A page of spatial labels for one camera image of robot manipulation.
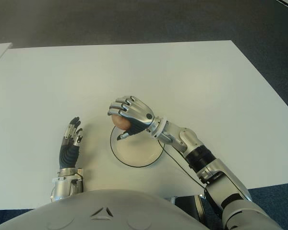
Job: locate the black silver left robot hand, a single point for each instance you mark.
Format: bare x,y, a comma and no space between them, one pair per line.
68,155

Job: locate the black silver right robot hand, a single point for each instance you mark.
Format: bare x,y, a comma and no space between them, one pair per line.
139,115

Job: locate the brown egg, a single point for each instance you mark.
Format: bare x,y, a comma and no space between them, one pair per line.
121,122

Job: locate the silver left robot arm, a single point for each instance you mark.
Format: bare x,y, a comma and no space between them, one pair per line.
63,185

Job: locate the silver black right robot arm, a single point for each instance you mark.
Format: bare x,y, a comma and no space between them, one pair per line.
220,177

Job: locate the white plate with black rim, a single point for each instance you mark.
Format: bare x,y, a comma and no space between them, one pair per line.
136,151

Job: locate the grey robot torso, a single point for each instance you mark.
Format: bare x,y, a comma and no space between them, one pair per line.
98,210

